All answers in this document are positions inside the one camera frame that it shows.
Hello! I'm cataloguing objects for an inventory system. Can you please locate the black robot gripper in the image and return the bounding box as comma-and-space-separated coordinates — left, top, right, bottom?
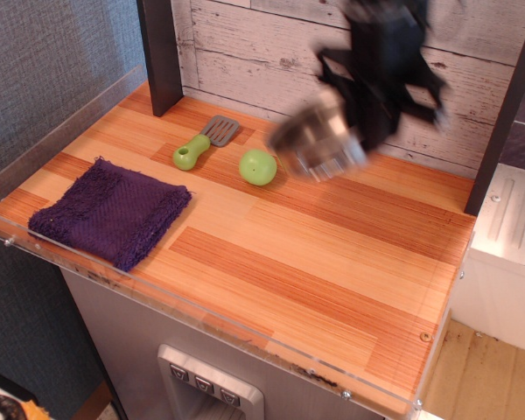
317, 1, 445, 151

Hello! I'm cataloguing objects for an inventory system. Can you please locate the stainless steel pot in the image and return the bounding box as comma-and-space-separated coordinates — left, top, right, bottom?
267, 88, 368, 182

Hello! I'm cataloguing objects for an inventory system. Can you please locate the purple cloth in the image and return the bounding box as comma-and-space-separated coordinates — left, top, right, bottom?
28, 157, 192, 272

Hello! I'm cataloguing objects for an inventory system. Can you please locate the green toy apple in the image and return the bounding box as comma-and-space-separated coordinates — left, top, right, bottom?
239, 150, 277, 186

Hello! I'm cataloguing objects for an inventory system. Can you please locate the white toy sink unit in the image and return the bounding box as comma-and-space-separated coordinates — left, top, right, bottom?
450, 164, 525, 350

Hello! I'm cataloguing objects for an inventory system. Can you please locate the silver dispenser panel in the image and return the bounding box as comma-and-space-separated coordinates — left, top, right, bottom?
157, 344, 265, 419

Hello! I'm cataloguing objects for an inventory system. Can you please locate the grey toy fridge cabinet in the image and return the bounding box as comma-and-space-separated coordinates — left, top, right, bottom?
61, 269, 378, 419

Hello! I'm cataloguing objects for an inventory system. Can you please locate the yellow object at corner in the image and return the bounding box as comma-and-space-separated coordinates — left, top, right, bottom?
5, 400, 51, 420

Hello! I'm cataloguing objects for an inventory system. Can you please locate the dark right shelf post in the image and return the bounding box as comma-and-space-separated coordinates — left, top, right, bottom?
465, 0, 525, 216

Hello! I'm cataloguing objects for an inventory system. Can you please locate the dark shelf post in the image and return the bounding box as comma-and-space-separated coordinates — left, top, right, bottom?
465, 0, 525, 216
136, 0, 183, 117

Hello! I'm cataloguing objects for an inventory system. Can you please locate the green handled grey spatula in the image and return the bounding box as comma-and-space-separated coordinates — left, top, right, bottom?
172, 115, 240, 171

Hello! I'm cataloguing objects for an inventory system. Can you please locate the dark left shelf post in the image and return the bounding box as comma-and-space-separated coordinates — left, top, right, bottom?
136, 0, 183, 117

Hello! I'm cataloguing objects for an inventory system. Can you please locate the clear acrylic guard rail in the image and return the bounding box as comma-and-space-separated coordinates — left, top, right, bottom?
0, 66, 473, 419

